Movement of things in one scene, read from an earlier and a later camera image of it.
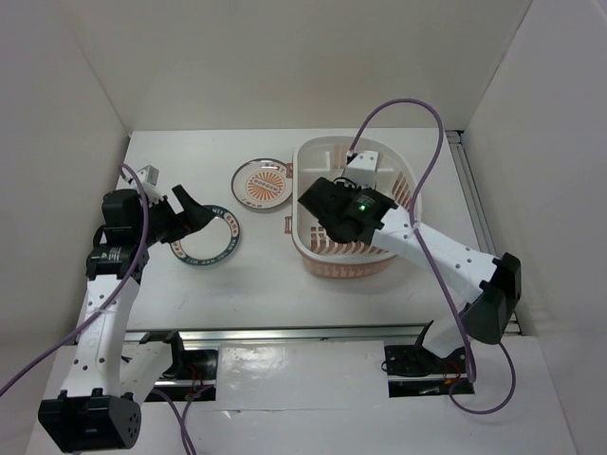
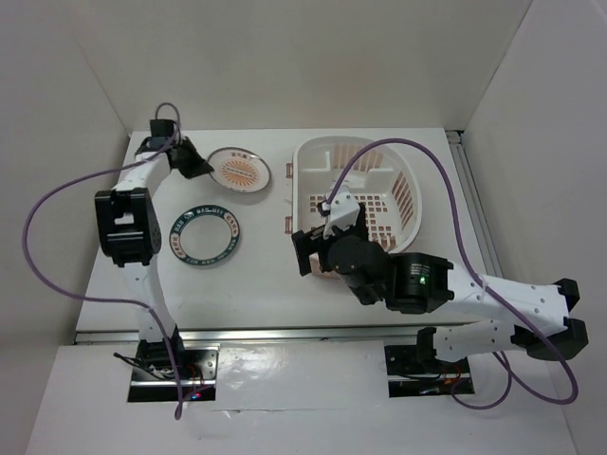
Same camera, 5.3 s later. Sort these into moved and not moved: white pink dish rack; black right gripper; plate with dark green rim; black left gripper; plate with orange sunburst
Moved: black right gripper; plate with orange sunburst; black left gripper
Not moved: white pink dish rack; plate with dark green rim
